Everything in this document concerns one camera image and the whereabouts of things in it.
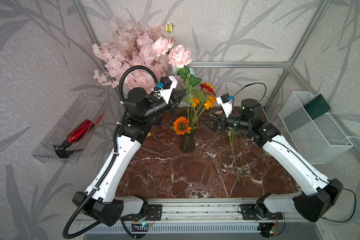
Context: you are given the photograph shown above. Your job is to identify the pink ranunculus flower stem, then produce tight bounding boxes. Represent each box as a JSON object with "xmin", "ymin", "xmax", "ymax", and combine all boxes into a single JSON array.
[{"xmin": 228, "ymin": 129, "xmax": 246, "ymax": 186}]

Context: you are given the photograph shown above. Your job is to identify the peach pink peony stem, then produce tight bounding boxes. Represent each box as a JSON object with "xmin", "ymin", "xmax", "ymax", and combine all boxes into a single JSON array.
[{"xmin": 227, "ymin": 129, "xmax": 240, "ymax": 182}]

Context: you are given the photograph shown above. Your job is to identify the pale pink carnation stem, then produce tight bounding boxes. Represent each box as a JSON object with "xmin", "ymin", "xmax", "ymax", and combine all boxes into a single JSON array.
[{"xmin": 148, "ymin": 22, "xmax": 192, "ymax": 122}]

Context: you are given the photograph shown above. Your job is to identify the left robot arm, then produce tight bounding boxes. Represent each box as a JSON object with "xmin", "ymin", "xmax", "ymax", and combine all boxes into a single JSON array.
[{"xmin": 64, "ymin": 87, "xmax": 186, "ymax": 231}]

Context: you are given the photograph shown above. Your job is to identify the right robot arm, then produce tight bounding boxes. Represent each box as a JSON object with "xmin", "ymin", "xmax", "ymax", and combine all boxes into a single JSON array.
[{"xmin": 209, "ymin": 94, "xmax": 343, "ymax": 222}]

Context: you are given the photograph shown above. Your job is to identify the red and orange flowers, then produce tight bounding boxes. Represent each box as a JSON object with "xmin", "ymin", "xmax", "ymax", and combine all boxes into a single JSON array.
[{"xmin": 172, "ymin": 82, "xmax": 217, "ymax": 135}]

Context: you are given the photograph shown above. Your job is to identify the light blue carnation stem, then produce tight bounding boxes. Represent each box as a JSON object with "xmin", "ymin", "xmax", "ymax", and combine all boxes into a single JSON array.
[{"xmin": 172, "ymin": 66, "xmax": 201, "ymax": 90}]

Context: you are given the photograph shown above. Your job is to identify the pink cherry blossom tree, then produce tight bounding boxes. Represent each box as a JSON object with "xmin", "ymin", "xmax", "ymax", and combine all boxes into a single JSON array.
[{"xmin": 92, "ymin": 18, "xmax": 175, "ymax": 88}]

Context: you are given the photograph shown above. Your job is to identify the dark green card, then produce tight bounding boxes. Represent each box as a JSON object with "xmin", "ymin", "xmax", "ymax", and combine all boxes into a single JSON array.
[{"xmin": 304, "ymin": 94, "xmax": 331, "ymax": 120}]

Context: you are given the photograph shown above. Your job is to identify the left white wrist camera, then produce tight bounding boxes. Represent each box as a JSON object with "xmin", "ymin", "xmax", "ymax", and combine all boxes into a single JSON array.
[{"xmin": 154, "ymin": 76, "xmax": 178, "ymax": 104}]

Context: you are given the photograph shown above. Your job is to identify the left black corrugated cable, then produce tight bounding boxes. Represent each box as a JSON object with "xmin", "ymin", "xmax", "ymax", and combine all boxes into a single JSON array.
[{"xmin": 62, "ymin": 65, "xmax": 160, "ymax": 240}]

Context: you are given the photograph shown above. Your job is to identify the aluminium front rail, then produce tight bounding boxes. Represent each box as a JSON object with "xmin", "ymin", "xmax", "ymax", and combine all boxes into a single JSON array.
[{"xmin": 74, "ymin": 197, "xmax": 328, "ymax": 224}]

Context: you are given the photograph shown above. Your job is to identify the white wire mesh basket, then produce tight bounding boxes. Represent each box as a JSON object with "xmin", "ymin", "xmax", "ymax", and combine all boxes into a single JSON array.
[{"xmin": 279, "ymin": 92, "xmax": 354, "ymax": 165}]

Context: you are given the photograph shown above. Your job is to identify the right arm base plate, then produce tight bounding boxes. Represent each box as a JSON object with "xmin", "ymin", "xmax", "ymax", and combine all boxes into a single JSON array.
[{"xmin": 237, "ymin": 204, "xmax": 284, "ymax": 221}]

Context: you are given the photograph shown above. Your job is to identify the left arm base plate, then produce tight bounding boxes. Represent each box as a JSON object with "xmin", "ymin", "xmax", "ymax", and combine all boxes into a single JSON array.
[{"xmin": 123, "ymin": 204, "xmax": 163, "ymax": 221}]

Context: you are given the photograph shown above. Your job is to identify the clear plastic wall bin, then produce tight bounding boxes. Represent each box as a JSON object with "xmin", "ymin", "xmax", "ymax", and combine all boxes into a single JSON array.
[{"xmin": 32, "ymin": 94, "xmax": 108, "ymax": 164}]

